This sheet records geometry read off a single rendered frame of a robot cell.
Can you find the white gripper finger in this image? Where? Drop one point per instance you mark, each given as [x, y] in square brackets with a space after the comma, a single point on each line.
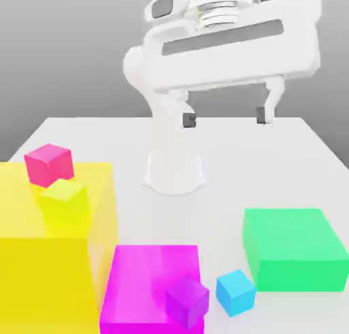
[268, 105]
[188, 120]

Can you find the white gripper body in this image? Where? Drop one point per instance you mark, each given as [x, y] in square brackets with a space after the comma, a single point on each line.
[240, 58]

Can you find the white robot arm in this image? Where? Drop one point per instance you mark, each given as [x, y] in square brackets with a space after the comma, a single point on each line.
[163, 107]

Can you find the small pink cube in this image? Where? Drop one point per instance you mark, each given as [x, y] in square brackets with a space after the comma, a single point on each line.
[47, 165]

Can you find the small yellow cube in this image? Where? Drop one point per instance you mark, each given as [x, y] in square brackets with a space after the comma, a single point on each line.
[65, 203]

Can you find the small cyan cube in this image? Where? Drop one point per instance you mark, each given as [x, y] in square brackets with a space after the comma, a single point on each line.
[235, 293]

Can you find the small purple cube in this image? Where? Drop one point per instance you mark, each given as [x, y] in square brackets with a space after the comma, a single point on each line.
[188, 302]

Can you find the large green box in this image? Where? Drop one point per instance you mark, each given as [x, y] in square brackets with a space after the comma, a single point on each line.
[294, 246]

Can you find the large magenta box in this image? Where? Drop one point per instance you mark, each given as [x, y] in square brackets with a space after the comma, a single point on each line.
[136, 285]

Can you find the large yellow box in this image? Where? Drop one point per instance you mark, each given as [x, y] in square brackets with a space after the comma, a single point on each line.
[41, 279]

